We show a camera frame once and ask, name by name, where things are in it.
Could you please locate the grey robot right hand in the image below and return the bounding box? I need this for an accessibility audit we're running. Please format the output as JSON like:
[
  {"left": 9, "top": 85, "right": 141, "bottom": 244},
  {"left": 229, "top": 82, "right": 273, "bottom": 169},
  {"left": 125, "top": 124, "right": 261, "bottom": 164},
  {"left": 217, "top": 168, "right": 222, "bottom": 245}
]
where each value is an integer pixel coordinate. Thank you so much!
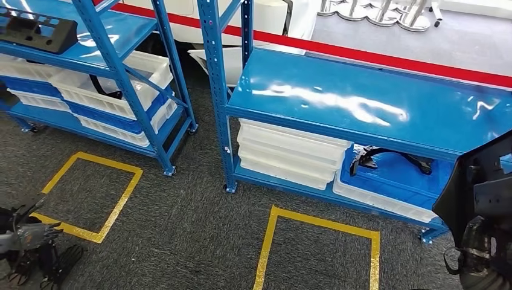
[{"left": 459, "top": 216, "right": 499, "bottom": 275}]

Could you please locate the bystander humanoid robot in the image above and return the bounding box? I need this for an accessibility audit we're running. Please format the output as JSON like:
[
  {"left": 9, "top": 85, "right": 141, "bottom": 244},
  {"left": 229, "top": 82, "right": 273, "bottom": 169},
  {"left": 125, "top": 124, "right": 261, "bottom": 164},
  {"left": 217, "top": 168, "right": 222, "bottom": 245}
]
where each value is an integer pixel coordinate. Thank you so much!
[{"left": 0, "top": 194, "right": 86, "bottom": 290}]

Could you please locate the white leg with caster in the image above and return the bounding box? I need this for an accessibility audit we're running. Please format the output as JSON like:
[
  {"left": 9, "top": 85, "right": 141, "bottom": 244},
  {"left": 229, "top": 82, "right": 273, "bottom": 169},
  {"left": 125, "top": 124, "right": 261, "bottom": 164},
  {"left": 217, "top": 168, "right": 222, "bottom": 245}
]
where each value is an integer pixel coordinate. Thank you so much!
[{"left": 430, "top": 0, "right": 444, "bottom": 28}]

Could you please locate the bystander robot grey hand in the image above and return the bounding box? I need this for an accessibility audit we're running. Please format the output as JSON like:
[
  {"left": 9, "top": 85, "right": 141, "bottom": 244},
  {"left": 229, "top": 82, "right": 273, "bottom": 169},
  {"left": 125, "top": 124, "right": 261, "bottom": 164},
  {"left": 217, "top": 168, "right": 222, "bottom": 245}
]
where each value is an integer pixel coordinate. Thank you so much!
[{"left": 14, "top": 222, "right": 63, "bottom": 252}]

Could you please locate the chrome stanchion post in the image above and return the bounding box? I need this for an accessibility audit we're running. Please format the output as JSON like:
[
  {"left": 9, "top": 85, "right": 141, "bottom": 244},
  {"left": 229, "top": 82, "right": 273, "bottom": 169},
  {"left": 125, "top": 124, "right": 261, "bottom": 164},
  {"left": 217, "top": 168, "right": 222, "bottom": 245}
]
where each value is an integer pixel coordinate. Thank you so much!
[
  {"left": 338, "top": 0, "right": 377, "bottom": 23},
  {"left": 370, "top": 0, "right": 405, "bottom": 28},
  {"left": 395, "top": 0, "right": 432, "bottom": 33},
  {"left": 318, "top": 0, "right": 349, "bottom": 17}
]

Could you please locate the black strap part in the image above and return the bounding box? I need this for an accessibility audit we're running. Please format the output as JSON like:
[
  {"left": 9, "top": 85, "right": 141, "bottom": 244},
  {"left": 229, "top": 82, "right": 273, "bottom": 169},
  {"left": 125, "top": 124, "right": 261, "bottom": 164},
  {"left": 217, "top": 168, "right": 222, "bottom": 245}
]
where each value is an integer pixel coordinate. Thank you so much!
[
  {"left": 88, "top": 74, "right": 123, "bottom": 100},
  {"left": 349, "top": 145, "right": 434, "bottom": 178}
]

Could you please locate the black plastic plate bracket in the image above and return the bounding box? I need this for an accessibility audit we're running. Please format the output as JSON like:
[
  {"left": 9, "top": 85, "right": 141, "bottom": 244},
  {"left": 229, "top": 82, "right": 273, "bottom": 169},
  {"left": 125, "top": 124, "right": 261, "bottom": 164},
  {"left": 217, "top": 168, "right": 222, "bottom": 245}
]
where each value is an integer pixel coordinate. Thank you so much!
[{"left": 432, "top": 130, "right": 512, "bottom": 249}]

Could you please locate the blue metal shelf rack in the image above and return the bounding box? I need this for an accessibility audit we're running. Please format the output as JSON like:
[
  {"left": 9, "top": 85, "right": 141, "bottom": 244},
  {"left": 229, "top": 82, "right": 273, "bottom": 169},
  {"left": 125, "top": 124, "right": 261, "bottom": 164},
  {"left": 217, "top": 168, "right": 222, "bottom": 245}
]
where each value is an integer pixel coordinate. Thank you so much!
[
  {"left": 196, "top": 0, "right": 512, "bottom": 245},
  {"left": 0, "top": 0, "right": 200, "bottom": 178}
]

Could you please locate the black moulded plastic part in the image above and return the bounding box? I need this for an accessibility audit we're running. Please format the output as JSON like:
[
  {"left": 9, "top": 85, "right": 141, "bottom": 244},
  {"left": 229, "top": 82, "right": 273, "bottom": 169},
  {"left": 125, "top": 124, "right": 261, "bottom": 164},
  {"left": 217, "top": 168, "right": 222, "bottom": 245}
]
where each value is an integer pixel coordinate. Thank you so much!
[{"left": 0, "top": 7, "right": 78, "bottom": 55}]

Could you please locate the white car body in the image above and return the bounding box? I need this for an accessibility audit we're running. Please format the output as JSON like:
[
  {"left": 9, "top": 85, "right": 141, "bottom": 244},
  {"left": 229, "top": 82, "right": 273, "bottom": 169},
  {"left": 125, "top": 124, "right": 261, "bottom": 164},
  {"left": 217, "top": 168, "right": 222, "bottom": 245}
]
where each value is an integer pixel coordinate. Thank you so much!
[{"left": 124, "top": 0, "right": 321, "bottom": 87}]

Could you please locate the black cable loop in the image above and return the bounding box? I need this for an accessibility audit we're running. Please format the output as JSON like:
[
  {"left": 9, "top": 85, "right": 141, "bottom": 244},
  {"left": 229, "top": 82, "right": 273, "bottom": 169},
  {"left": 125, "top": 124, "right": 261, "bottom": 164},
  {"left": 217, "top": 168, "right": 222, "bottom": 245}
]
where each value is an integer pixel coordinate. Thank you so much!
[{"left": 443, "top": 247, "right": 465, "bottom": 277}]

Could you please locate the blue plastic crate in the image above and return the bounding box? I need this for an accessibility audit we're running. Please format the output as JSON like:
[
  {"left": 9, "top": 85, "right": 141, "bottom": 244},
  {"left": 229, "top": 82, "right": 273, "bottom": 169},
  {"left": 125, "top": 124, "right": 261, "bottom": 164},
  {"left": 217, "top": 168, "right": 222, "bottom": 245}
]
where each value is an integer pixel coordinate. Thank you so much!
[
  {"left": 338, "top": 144, "right": 455, "bottom": 211},
  {"left": 63, "top": 89, "right": 173, "bottom": 136}
]

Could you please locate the red barrier belt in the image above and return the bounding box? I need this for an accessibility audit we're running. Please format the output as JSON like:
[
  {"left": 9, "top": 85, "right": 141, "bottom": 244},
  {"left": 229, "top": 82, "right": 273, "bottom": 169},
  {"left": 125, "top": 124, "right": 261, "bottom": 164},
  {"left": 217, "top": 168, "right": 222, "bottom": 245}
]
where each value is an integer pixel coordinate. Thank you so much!
[{"left": 94, "top": 0, "right": 512, "bottom": 89}]

